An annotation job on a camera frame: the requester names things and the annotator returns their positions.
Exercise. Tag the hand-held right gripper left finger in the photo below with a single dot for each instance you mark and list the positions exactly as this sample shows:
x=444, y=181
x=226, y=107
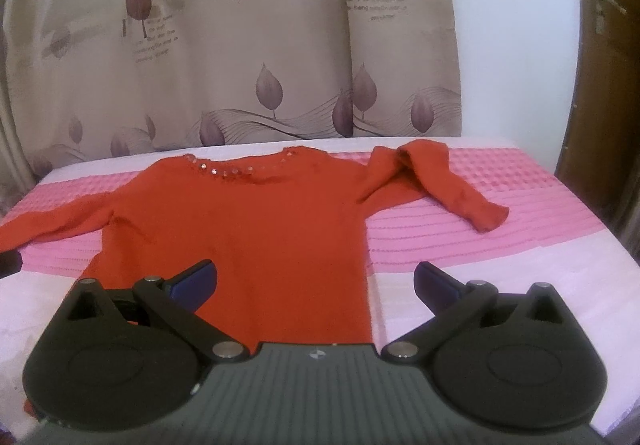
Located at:
x=194, y=284

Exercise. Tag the beige leaf print curtain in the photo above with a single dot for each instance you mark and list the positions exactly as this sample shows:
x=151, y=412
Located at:
x=210, y=50

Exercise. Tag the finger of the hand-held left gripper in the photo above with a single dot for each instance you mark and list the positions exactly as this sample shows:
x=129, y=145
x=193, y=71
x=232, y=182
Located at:
x=10, y=264

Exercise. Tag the red sweater with sequin collar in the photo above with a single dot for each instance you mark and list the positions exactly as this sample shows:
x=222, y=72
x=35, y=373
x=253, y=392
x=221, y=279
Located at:
x=280, y=225

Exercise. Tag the brown wooden door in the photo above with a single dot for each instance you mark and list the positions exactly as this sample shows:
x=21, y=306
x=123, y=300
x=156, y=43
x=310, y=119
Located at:
x=600, y=125

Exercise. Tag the pink and white blanket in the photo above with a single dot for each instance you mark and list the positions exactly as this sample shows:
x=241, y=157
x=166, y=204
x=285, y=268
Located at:
x=505, y=255

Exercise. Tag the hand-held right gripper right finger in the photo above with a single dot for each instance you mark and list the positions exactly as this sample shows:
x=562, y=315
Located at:
x=440, y=286

